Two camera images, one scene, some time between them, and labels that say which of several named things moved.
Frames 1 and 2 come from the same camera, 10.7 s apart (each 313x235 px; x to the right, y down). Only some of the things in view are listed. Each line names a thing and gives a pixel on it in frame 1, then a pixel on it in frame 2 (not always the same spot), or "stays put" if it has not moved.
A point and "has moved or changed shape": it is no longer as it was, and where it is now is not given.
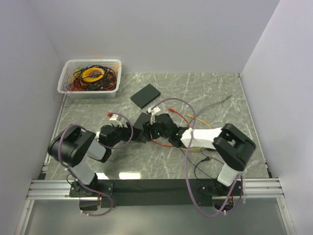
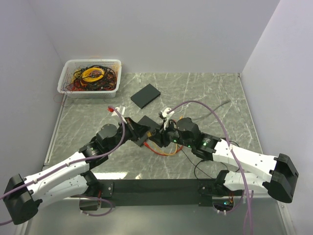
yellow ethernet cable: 192,116 -> 148,134
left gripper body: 120,133 -> 131,132
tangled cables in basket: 94,78 stays put
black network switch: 145,96 stays put
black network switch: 137,130 has moved or changed shape
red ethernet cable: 169,146 has moved or changed shape
